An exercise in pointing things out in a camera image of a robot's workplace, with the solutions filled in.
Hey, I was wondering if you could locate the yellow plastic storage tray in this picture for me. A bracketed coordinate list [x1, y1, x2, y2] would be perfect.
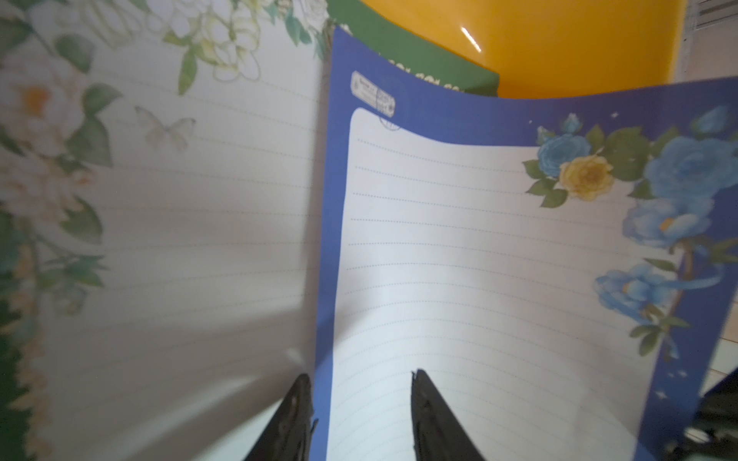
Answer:
[368, 0, 688, 98]

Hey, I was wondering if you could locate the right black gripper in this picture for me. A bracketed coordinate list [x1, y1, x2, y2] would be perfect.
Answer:
[662, 370, 737, 460]

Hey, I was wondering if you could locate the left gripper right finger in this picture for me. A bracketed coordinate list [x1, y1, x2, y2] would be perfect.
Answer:
[411, 370, 484, 461]

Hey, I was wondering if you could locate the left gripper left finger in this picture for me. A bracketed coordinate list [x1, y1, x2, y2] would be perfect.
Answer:
[244, 374, 314, 461]

